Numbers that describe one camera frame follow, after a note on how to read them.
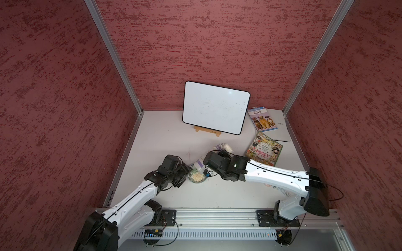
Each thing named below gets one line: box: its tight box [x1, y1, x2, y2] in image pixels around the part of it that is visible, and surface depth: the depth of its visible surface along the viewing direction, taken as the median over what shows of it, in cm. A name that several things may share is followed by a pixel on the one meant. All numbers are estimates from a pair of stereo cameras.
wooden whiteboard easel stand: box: [193, 126, 222, 138], surface depth 106 cm
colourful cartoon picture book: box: [245, 131, 284, 167], surface depth 100 cm
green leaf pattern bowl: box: [187, 168, 208, 184], surface depth 87 cm
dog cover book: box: [247, 106, 278, 133], surface depth 116 cm
